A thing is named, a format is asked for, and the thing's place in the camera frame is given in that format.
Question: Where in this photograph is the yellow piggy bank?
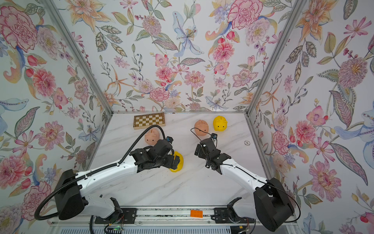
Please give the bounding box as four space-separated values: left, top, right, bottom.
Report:
169 151 184 173
213 116 228 132

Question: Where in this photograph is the pink piggy bank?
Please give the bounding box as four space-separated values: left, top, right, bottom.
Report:
193 120 209 137
144 128 160 146

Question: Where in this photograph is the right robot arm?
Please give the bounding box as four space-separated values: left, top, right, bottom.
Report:
194 138 295 232

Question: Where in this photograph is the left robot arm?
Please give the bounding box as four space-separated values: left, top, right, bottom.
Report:
55 139 180 222

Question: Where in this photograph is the wooden chessboard box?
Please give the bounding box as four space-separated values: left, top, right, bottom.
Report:
133 113 166 129

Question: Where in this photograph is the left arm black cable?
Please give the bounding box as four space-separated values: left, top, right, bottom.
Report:
34 124 166 221

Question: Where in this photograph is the orange tag on rail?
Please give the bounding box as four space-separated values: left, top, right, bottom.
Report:
190 210 204 218

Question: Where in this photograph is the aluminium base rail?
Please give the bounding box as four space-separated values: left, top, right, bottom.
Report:
46 205 299 227

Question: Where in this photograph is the green connector on rail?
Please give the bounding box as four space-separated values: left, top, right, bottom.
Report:
266 207 277 216

